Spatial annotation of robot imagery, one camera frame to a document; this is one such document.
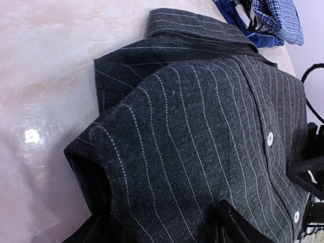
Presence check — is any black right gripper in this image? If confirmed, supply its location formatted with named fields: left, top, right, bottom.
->
left=304, top=123, right=323, bottom=228

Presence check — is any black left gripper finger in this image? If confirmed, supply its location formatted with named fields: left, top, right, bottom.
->
left=206, top=199, right=274, bottom=242

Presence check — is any black pinstriped long sleeve shirt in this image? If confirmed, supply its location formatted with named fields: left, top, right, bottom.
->
left=64, top=8, right=309, bottom=242

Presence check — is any blue checked shirt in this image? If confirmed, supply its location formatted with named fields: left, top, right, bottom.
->
left=252, top=0, right=304, bottom=46

